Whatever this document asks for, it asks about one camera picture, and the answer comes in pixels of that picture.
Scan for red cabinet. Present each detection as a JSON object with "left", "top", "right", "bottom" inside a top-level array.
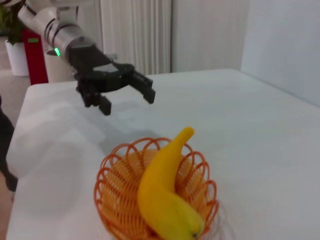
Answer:
[{"left": 21, "top": 29, "right": 50, "bottom": 86}]

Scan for white plant pot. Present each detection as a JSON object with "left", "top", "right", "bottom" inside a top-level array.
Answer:
[{"left": 4, "top": 39, "right": 31, "bottom": 77}]

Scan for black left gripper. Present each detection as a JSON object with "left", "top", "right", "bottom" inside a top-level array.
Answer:
[{"left": 67, "top": 44, "right": 157, "bottom": 116}]

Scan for beige round plant pot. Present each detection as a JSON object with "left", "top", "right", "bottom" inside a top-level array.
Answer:
[{"left": 44, "top": 50, "right": 79, "bottom": 84}]

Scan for person in black trousers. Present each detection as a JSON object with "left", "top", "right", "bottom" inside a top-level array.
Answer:
[{"left": 0, "top": 94, "right": 19, "bottom": 199}]

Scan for yellow banana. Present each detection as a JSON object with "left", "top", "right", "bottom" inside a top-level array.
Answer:
[{"left": 137, "top": 126, "right": 206, "bottom": 240}]

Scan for orange wire basket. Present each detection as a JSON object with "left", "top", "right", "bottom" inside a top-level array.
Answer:
[{"left": 93, "top": 136, "right": 220, "bottom": 240}]

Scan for green leafy plant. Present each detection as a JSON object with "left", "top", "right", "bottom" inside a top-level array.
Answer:
[{"left": 0, "top": 4, "right": 26, "bottom": 46}]

